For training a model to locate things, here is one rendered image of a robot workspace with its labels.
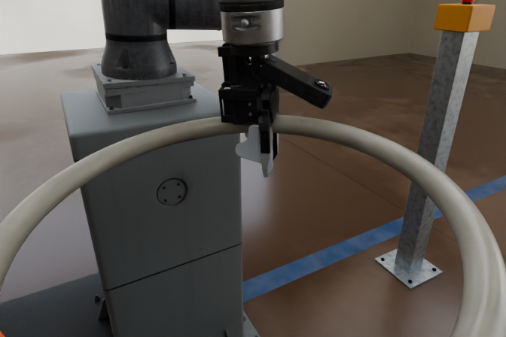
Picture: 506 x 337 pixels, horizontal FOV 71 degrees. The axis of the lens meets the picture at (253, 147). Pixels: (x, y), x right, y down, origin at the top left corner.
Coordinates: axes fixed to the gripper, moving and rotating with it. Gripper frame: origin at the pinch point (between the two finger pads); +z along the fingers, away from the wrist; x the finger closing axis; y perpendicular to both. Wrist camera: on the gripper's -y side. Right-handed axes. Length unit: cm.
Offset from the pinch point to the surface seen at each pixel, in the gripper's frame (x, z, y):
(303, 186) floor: -136, 93, 7
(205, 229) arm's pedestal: -20.4, 33.6, 23.3
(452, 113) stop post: -77, 20, -50
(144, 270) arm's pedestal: -8, 39, 37
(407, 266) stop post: -71, 88, -43
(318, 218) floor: -104, 92, -4
